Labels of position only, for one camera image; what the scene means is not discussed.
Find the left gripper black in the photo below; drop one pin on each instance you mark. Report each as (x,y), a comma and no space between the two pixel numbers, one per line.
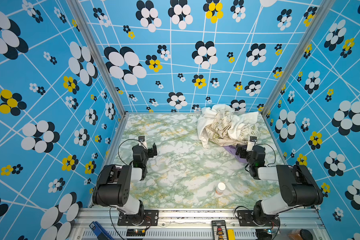
(149,152)

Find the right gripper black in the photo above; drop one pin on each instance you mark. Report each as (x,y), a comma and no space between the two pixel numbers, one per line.
(243,154)

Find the purple cloth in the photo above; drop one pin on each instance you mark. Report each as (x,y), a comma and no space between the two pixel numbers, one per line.
(236,153)

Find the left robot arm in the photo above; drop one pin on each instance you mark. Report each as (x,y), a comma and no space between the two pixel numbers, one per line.
(113,189)

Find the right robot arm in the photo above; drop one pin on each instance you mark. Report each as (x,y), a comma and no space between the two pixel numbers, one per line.
(297,186)

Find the white printed cloth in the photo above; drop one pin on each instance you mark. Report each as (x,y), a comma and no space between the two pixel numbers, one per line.
(223,126)

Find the white pill bottle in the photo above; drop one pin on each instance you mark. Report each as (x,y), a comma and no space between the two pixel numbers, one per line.
(220,188)

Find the black remote controller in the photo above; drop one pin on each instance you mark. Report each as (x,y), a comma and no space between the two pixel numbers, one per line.
(219,230)

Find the yellow block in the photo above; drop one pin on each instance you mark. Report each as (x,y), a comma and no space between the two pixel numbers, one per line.
(231,234)

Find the blue tool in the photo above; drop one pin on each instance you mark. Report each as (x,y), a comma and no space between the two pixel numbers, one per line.
(99,231)

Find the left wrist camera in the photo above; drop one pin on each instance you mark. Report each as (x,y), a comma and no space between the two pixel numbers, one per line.
(142,141)

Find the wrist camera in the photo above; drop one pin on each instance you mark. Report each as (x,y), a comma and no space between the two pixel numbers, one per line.
(142,141)
(251,143)

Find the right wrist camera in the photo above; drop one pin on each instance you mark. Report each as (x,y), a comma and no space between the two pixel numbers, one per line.
(251,143)

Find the aluminium front rail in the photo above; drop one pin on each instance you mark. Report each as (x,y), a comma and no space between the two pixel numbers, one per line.
(196,224)

